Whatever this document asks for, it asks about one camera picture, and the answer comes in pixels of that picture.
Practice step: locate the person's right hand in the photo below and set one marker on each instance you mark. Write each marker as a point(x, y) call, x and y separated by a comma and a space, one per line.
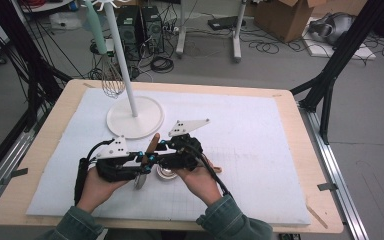
point(201, 183)

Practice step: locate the flat black device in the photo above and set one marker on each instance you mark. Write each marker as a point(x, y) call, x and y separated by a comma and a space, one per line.
point(225, 22)

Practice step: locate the white grid mat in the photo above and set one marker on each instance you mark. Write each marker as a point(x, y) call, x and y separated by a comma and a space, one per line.
point(246, 150)

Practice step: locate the clear plastic bag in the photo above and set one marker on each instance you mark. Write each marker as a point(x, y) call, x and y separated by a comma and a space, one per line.
point(65, 20)

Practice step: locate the white power adapter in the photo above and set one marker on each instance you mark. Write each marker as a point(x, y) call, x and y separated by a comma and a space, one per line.
point(111, 45)

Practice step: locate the person's left hand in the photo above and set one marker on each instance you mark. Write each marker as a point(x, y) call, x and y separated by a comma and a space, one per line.
point(95, 193)

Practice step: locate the light wooden table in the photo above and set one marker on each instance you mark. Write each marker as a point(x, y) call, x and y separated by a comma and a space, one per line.
point(13, 200)

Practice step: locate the white foam board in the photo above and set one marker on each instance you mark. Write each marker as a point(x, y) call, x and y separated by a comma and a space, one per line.
point(363, 53)

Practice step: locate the brown cardboard box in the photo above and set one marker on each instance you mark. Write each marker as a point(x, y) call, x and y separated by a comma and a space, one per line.
point(286, 20)

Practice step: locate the black computer tower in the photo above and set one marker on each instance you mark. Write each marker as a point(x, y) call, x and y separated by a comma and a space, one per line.
point(152, 26)
point(128, 30)

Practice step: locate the grey metal bracket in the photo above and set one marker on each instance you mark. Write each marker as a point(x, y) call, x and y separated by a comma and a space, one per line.
point(15, 174)
point(327, 186)

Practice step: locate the grey helmet-like device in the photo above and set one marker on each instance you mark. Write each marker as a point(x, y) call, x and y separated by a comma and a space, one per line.
point(333, 28)

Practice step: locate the white hook rack stand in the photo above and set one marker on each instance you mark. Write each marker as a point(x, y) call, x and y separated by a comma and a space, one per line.
point(135, 120)

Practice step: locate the thin wooden stick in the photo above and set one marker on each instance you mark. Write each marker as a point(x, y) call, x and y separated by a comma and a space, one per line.
point(316, 216)

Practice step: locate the round white side table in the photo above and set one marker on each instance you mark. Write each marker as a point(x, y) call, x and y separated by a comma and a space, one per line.
point(53, 5)

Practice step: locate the silver metal rail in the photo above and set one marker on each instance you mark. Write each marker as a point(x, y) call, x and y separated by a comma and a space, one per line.
point(0, 173)
point(336, 166)

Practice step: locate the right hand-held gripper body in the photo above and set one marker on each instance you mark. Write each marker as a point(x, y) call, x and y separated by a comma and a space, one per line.
point(186, 153)

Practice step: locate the white metal floor frame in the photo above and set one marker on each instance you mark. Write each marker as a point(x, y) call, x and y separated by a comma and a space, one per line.
point(236, 40)

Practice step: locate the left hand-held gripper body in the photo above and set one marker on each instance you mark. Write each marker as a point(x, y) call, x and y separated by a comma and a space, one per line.
point(116, 170)

